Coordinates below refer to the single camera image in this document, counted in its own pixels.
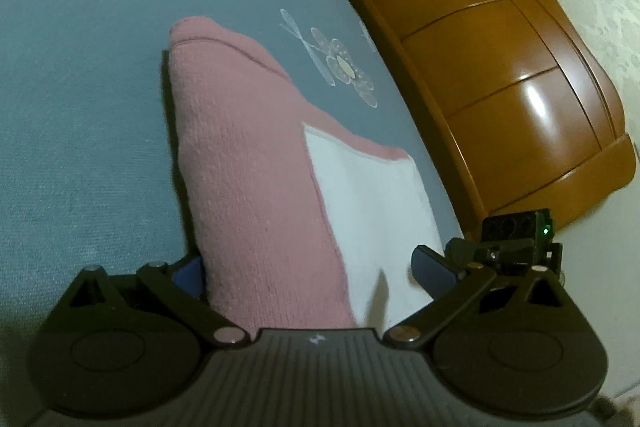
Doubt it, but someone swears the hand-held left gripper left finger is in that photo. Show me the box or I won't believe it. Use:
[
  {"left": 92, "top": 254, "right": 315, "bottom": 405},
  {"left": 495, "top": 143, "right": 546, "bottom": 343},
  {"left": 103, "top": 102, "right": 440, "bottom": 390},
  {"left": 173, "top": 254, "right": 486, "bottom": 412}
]
[{"left": 55, "top": 257, "right": 251, "bottom": 349}]

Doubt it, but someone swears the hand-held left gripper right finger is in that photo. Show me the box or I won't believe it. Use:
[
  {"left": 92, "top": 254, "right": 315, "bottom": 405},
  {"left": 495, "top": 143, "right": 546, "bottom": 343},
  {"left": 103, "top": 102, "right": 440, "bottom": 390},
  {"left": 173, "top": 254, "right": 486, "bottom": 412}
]
[{"left": 382, "top": 244, "right": 586, "bottom": 349}]

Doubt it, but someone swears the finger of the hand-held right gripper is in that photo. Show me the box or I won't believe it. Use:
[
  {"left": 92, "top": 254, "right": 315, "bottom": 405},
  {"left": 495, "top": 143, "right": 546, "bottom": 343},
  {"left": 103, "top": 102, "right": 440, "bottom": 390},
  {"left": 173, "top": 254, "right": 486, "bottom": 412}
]
[{"left": 445, "top": 237, "right": 493, "bottom": 270}]

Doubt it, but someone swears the pink and white knit sweater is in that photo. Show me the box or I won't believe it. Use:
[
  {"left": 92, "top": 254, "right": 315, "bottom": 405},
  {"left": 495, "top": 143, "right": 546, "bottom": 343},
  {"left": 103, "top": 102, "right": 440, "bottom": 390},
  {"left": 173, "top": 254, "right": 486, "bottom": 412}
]
[{"left": 167, "top": 17, "right": 443, "bottom": 330}]

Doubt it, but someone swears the wooden bed headboard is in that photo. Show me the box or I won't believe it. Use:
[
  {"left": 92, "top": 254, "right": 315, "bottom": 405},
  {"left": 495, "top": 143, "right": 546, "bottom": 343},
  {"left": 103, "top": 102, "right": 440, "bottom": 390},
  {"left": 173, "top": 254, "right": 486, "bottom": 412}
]
[{"left": 327, "top": 0, "right": 638, "bottom": 233}]

